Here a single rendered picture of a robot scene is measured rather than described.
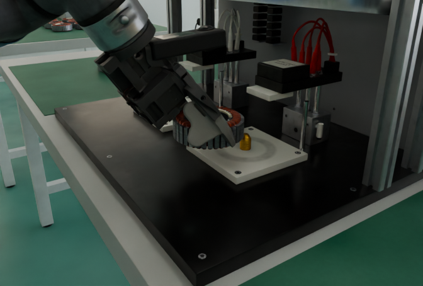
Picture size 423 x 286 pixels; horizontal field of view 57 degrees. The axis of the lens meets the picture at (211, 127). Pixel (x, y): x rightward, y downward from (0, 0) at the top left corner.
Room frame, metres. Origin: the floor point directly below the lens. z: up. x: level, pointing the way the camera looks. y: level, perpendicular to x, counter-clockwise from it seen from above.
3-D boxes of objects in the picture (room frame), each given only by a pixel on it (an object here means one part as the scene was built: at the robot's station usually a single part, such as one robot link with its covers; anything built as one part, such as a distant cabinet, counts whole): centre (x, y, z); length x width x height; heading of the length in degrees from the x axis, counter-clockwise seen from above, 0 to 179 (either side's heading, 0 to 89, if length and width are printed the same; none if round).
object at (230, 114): (0.57, 0.00, 0.84); 0.11 x 0.11 x 0.04
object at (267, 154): (0.61, -0.06, 0.78); 0.15 x 0.15 x 0.01; 33
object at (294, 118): (0.69, -0.18, 0.80); 0.07 x 0.05 x 0.06; 33
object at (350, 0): (0.76, -0.08, 1.03); 0.62 x 0.01 x 0.03; 33
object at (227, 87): (0.89, -0.05, 0.80); 0.07 x 0.05 x 0.06; 33
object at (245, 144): (0.61, -0.06, 0.80); 0.02 x 0.02 x 0.03
